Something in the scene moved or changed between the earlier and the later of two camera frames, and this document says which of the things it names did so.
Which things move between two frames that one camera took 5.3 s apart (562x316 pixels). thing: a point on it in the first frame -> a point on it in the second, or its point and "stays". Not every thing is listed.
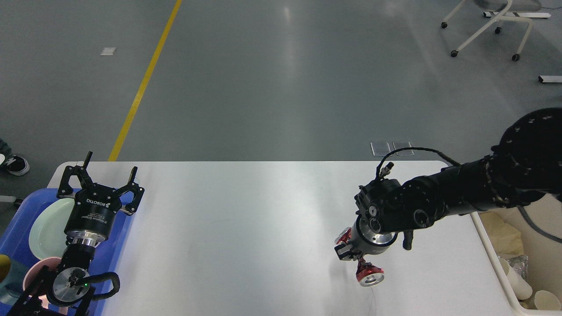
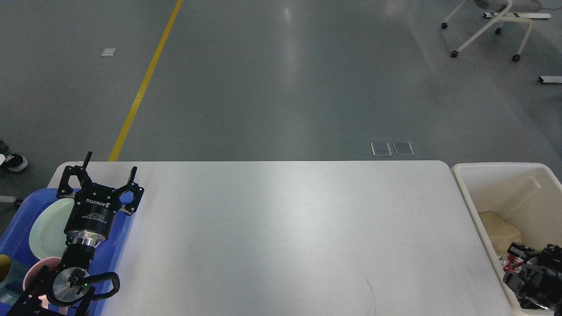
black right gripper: x=365 y=241 -> x=541 y=283
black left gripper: x=94 y=215 stays
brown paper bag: x=507 y=241 stays
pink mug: x=34 y=272 stays
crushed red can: x=367 y=274 -> x=512 y=262
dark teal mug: x=10 y=288 stays
